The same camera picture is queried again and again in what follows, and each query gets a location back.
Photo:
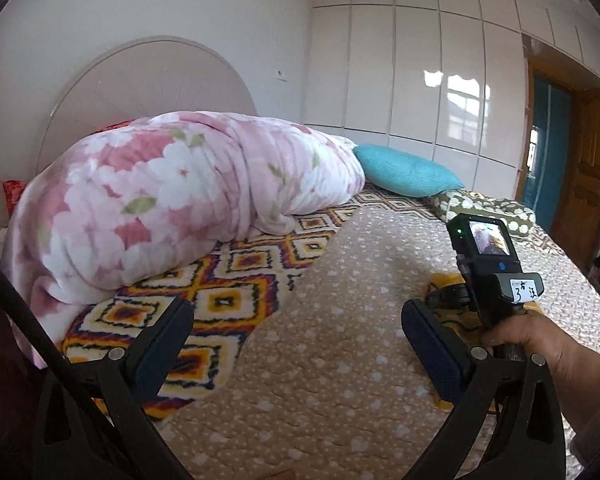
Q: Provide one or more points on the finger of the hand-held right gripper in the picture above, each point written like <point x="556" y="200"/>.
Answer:
<point x="447" y="296"/>

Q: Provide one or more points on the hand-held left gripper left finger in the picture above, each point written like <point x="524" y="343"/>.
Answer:
<point x="162" y="350"/>

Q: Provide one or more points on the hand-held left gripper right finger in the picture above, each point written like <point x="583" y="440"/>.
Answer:
<point x="432" y="350"/>

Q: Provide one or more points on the yellow striped small sweater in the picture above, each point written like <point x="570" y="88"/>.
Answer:
<point x="442" y="279"/>

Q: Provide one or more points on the person's right forearm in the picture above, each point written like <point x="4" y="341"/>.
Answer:
<point x="590" y="395"/>

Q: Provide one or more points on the person's right hand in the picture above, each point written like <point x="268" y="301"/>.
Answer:
<point x="540" y="335"/>

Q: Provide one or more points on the green patterned pillow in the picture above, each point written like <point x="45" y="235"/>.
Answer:
<point x="500" y="212"/>

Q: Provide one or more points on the diamond patterned blanket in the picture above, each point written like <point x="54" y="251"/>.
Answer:
<point x="220" y="290"/>

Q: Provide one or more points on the beige quilted bed cover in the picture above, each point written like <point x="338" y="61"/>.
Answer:
<point x="340" y="350"/>

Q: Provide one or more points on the teal pillow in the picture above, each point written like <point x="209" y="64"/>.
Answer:
<point x="405" y="172"/>

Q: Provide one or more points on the wooden door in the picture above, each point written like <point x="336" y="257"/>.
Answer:
<point x="587" y="180"/>

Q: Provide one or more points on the pink floral blanket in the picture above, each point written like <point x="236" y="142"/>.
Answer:
<point x="180" y="195"/>

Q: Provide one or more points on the white glossy wardrobe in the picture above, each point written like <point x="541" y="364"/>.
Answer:
<point x="420" y="75"/>

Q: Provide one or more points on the round beige headboard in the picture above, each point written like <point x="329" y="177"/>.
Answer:
<point x="145" y="80"/>

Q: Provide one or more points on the wooden door frame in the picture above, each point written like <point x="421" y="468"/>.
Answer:
<point x="530" y="125"/>

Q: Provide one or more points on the white wall switch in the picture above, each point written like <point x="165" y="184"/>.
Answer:
<point x="280" y="74"/>

